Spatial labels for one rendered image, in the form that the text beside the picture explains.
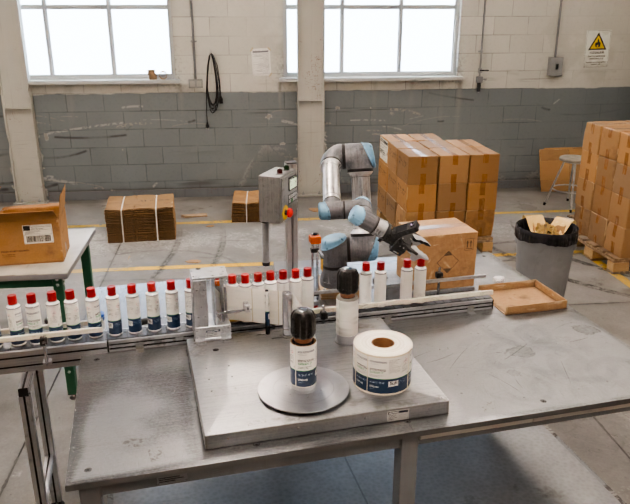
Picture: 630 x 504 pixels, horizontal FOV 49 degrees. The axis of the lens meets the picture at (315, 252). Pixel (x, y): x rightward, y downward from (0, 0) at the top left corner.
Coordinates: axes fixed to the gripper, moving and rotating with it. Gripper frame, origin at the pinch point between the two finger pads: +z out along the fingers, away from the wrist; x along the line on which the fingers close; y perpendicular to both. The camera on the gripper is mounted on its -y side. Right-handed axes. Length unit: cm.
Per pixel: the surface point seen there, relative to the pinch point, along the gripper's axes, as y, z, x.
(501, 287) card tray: 22, 54, -27
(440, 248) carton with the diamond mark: 18.9, 17.2, -26.9
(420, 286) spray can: 19.9, 10.1, 0.2
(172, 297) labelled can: 50, -81, 41
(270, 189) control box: 10, -68, 3
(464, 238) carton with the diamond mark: 12.3, 25.2, -33.6
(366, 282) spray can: 25.3, -12.7, 8.1
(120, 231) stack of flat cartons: 357, -123, -217
